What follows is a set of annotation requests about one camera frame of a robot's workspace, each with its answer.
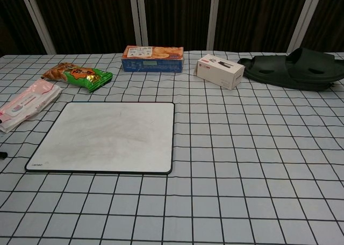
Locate white drawing board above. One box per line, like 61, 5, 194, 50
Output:
24, 102, 176, 175

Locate orange and blue biscuit box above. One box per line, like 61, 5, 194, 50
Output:
120, 45, 185, 73

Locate small white product box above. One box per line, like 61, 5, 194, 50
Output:
193, 54, 246, 90

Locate green and orange snack bag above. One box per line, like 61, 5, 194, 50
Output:
42, 62, 113, 93

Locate black rubber slipper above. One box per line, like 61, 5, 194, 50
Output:
237, 47, 344, 91

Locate pink wet wipes pack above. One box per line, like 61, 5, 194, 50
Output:
0, 79, 63, 133

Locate white screen frame post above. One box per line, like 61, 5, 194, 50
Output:
128, 0, 149, 46
286, 0, 319, 54
17, 0, 56, 55
205, 0, 221, 51

